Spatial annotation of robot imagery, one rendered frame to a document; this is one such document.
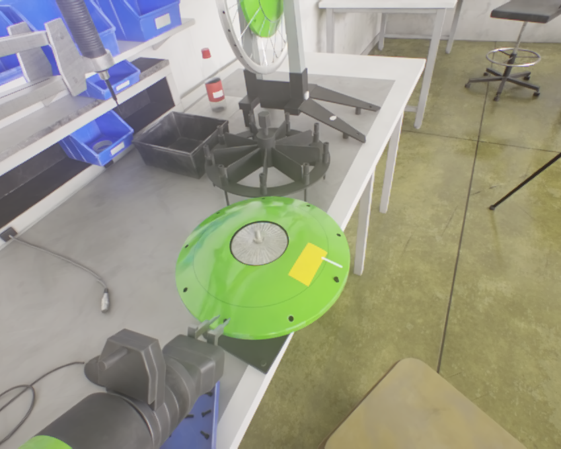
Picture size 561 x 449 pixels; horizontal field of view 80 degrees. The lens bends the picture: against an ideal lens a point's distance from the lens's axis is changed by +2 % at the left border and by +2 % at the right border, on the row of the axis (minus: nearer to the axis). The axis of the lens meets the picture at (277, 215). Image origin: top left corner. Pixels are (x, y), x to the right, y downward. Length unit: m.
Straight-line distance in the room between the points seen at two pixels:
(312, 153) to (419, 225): 1.36
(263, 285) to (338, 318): 1.23
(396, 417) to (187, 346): 0.61
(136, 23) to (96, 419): 1.12
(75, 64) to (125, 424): 0.46
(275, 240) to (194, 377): 0.27
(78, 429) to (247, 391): 0.36
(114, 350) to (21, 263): 0.74
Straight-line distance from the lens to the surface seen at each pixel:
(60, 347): 0.84
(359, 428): 0.93
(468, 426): 0.99
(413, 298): 1.86
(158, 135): 1.24
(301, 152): 0.94
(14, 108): 0.49
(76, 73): 0.59
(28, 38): 0.54
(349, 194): 0.93
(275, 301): 0.53
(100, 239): 1.01
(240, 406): 0.65
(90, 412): 0.36
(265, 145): 0.93
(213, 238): 0.62
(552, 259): 2.28
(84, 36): 0.67
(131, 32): 1.31
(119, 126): 1.30
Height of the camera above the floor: 1.52
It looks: 44 degrees down
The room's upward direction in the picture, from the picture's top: 8 degrees counter-clockwise
